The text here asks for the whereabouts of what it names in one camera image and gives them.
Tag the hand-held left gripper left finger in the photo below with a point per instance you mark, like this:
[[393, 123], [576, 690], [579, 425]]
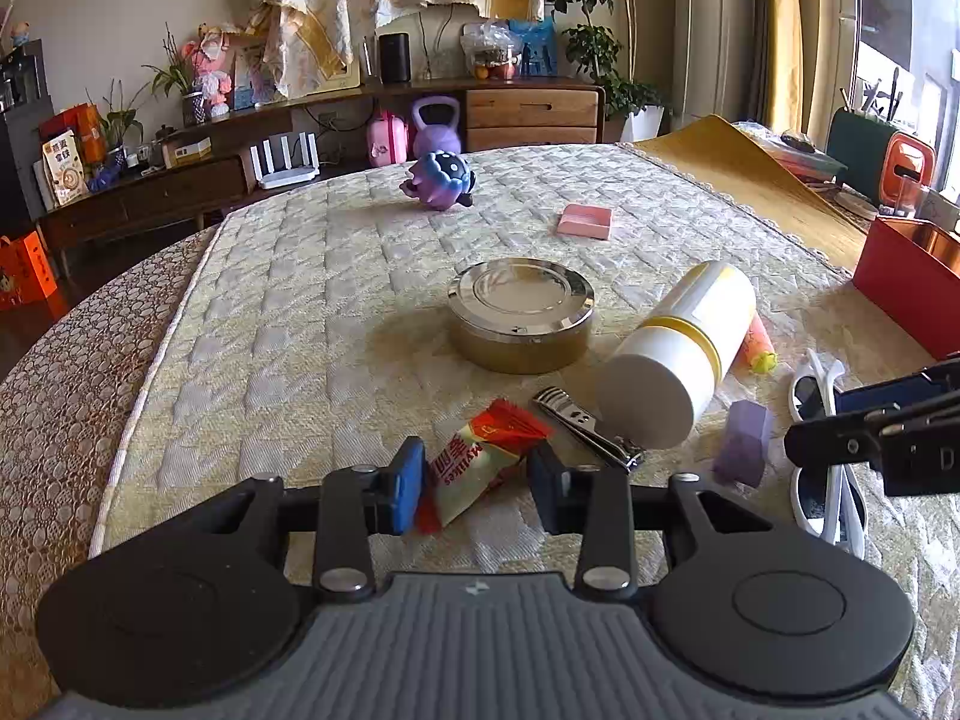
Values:
[[409, 487]]

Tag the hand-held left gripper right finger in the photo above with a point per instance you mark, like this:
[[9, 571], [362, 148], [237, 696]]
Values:
[[546, 491]]

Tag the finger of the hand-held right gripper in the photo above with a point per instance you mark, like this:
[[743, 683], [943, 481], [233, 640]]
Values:
[[829, 441], [885, 396]]

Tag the white sunglasses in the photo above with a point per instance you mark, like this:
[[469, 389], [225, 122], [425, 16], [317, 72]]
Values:
[[814, 499]]

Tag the red white candy packet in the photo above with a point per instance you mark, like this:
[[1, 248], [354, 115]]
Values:
[[469, 469]]

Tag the round tin with silver lid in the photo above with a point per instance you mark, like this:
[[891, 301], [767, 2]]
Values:
[[521, 311]]

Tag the silver nail clipper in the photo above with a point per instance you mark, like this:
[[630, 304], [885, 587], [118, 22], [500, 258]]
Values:
[[581, 420]]

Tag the purple eraser block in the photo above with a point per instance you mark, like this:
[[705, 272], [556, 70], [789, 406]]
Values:
[[742, 442]]

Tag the red box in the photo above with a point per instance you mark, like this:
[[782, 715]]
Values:
[[900, 292]]

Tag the orange marker green cap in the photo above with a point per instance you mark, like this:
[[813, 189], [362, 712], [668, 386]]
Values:
[[757, 345]]

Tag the white yellow cylindrical bottle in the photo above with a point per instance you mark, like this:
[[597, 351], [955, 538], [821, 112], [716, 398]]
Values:
[[675, 360]]

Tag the orange white appliance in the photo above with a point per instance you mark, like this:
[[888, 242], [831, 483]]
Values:
[[907, 172]]

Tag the green utensil holder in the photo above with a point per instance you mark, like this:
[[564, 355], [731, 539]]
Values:
[[855, 146]]

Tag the stack of books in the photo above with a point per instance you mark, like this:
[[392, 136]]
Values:
[[799, 154]]

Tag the yellow cloth mat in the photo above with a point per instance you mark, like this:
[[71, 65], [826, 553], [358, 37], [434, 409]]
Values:
[[739, 180]]

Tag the pink sticky note pad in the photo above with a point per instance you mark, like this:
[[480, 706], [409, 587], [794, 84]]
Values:
[[585, 221]]

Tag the purple round toy figure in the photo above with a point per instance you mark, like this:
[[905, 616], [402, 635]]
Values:
[[439, 180]]

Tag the white router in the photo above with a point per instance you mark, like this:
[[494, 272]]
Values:
[[285, 165]]

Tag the pink toy suitcase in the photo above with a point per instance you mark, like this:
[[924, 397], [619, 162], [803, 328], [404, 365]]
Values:
[[387, 141]]

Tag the purple kettlebell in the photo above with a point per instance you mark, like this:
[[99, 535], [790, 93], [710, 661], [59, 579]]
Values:
[[435, 136]]

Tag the brown lace tablecloth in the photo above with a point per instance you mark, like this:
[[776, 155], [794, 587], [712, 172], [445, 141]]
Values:
[[60, 420]]

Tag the white planter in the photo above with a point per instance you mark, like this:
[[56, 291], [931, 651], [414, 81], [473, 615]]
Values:
[[637, 124]]

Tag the yellow curtain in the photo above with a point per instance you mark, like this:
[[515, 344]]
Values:
[[784, 30]]

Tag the wooden media cabinet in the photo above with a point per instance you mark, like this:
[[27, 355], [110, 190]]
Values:
[[525, 109]]

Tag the white yellow small box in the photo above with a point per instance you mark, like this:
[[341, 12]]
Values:
[[187, 152]]

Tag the black speaker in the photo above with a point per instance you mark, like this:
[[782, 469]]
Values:
[[394, 58]]

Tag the orange gift bag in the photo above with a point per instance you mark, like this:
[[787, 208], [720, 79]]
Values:
[[26, 274]]

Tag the clear plastic bag of fruit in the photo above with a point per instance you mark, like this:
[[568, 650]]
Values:
[[489, 52]]

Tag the blue bag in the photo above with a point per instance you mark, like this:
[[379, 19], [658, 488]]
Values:
[[536, 49]]

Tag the potted plant in patterned pot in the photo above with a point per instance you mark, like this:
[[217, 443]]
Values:
[[191, 97]]

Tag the tall green houseplant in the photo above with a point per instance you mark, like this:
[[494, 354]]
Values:
[[596, 45]]

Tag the pink doll figure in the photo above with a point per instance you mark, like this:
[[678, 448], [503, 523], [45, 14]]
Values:
[[210, 67]]

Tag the small leafy potted plant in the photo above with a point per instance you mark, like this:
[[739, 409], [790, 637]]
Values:
[[116, 124]]

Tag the white snack box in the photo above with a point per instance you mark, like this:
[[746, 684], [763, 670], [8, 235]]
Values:
[[66, 169]]

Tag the orange box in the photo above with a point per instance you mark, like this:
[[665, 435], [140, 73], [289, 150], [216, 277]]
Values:
[[79, 127]]

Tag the dark shelf unit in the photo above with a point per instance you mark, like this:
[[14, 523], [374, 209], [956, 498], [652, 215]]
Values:
[[19, 135]]

